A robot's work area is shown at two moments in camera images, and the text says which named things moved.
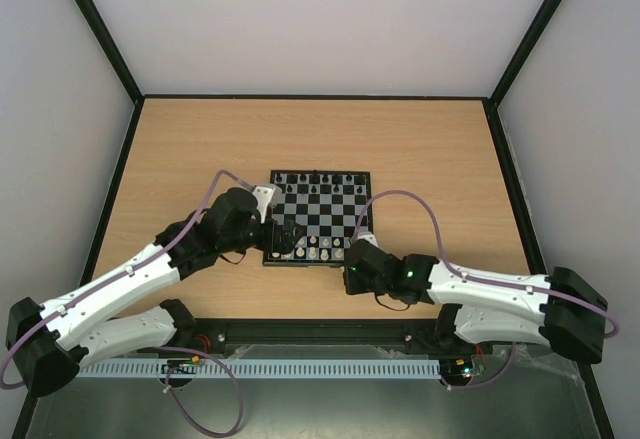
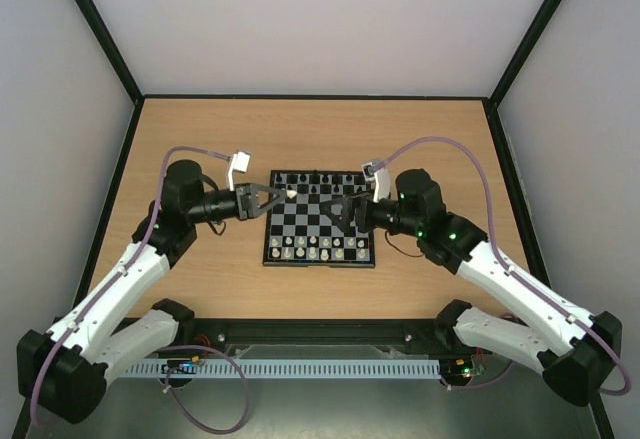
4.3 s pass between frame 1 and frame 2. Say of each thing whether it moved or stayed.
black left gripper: moved
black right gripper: moved
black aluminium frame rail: stayed
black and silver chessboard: stayed
